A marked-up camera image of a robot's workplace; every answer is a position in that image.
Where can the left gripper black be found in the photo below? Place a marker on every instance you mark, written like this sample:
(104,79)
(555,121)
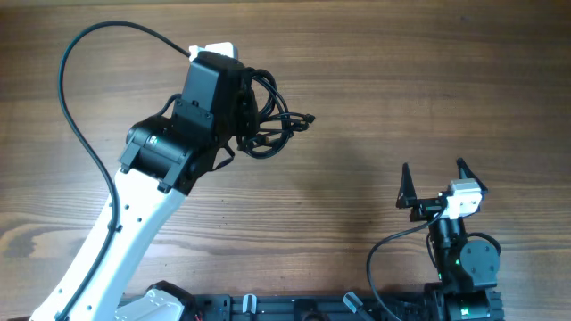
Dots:
(245,102)

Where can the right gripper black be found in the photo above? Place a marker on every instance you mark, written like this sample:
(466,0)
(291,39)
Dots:
(425,208)

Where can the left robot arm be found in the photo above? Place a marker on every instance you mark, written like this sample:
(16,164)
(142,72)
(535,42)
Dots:
(161,162)

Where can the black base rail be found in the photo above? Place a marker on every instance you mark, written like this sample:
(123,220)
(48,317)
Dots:
(164,301)

